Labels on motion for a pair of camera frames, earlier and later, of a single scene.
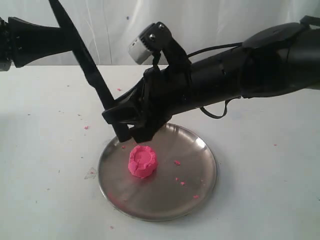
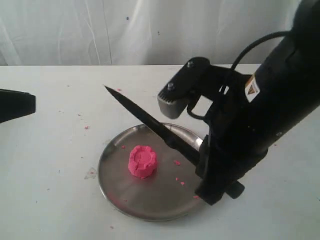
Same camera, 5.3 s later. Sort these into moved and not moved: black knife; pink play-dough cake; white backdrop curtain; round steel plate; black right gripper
Moved: black right gripper; black knife
Not moved: white backdrop curtain; pink play-dough cake; round steel plate
